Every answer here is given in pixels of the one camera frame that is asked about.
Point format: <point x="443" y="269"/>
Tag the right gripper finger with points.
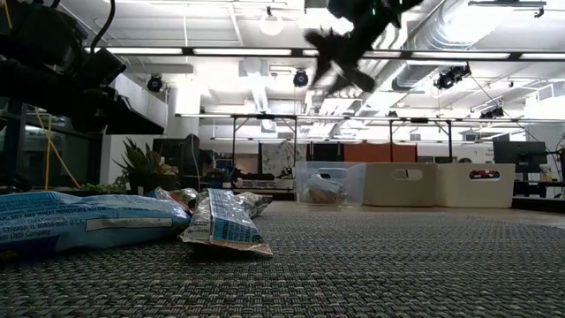
<point x="321" y="57"/>
<point x="357" y="77"/>

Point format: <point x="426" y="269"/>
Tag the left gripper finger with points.
<point x="137" y="121"/>

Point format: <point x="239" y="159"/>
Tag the purple green Chewy bar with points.
<point x="178" y="196"/>

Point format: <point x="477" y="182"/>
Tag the blue Quaker granola bar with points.
<point x="88" y="221"/>
<point x="229" y="221"/>
<point x="320" y="179"/>

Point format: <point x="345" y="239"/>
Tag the brown green Chewy bar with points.
<point x="324" y="194"/>

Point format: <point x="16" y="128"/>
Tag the silver green granola bar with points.
<point x="256" y="203"/>

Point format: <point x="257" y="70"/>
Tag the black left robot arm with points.
<point x="35" y="66"/>

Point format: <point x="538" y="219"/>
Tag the black monitor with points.
<point x="518" y="156"/>
<point x="170" y="152"/>

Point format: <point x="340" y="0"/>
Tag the potted succulent plant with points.
<point x="145" y="168"/>

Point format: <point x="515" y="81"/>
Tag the round globe ceiling light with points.
<point x="271" y="24"/>

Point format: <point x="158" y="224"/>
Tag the dark glass cabinet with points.
<point x="75" y="163"/>

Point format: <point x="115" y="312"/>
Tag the orange partition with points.
<point x="379" y="152"/>

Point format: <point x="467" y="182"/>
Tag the black overhead light beam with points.
<point x="190" y="51"/>

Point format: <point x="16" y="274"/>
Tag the clear plastic bin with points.
<point x="353" y="185"/>

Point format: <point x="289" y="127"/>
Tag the grey plastic bin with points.
<point x="401" y="194"/>

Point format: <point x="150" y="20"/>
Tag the white plastic bin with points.
<point x="476" y="194"/>

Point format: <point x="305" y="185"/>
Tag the grey woven placemat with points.
<point x="353" y="274"/>

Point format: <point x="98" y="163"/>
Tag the round black ceiling camera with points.
<point x="300" y="78"/>
<point x="154" y="83"/>

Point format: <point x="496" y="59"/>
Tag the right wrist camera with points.
<point x="348" y="6"/>

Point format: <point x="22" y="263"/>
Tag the black background station frame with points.
<point x="390" y="141"/>

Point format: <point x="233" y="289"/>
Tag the black ceiling camera cluster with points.
<point x="492" y="113"/>
<point x="450" y="77"/>

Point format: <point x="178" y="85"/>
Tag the silver ventilation duct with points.
<point x="446" y="31"/>

